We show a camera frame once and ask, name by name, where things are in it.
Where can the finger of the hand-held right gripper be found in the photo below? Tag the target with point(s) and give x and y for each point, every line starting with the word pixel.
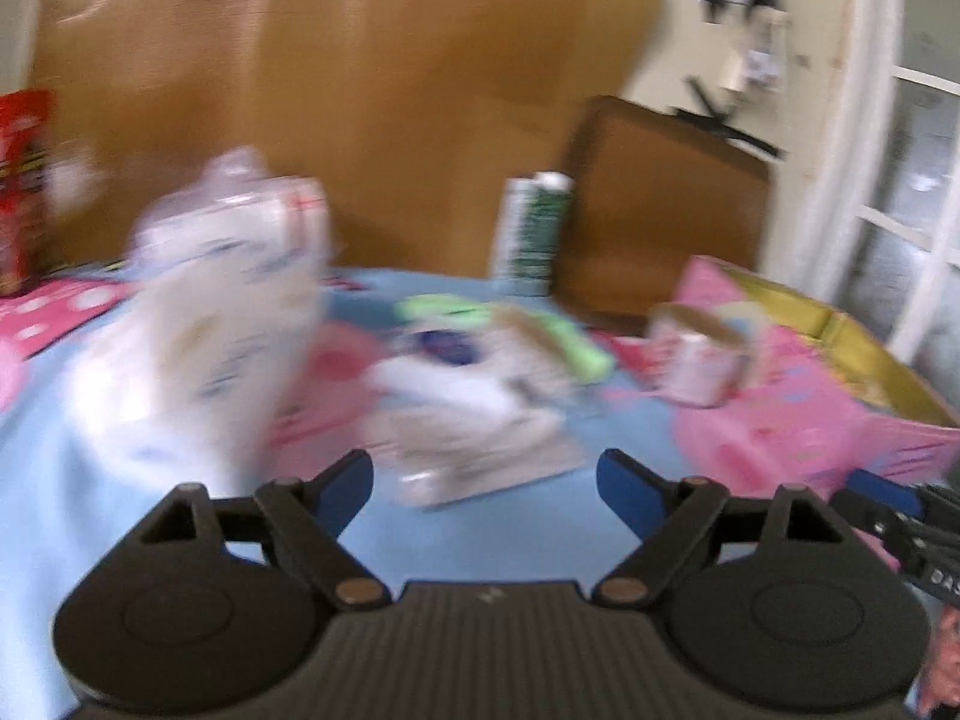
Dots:
pixel 885 487

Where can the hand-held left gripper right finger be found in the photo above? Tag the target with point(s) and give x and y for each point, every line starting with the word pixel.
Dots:
pixel 622 484

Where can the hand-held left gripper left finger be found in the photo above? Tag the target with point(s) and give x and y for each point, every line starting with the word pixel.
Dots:
pixel 349 481

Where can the pink cardboard box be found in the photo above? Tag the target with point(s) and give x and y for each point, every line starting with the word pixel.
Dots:
pixel 787 420

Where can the green cloth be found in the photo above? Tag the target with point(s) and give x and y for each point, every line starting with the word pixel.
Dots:
pixel 577 354

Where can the white wipes pack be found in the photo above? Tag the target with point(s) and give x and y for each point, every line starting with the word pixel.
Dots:
pixel 195 360

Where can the white flat packet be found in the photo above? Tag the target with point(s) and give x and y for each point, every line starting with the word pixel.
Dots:
pixel 465 420

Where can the pink snack can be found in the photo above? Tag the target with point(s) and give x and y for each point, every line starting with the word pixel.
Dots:
pixel 697 360

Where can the green drink carton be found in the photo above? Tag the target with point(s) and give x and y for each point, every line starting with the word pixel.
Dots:
pixel 532 232

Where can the wooden board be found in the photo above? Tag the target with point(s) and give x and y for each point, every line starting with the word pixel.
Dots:
pixel 412 90

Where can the white power strip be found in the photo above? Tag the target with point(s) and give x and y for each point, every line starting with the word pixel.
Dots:
pixel 750 64

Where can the red snack bag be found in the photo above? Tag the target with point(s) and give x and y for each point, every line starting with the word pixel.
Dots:
pixel 22 187

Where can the white window frame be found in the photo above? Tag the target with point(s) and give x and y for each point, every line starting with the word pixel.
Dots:
pixel 840 165

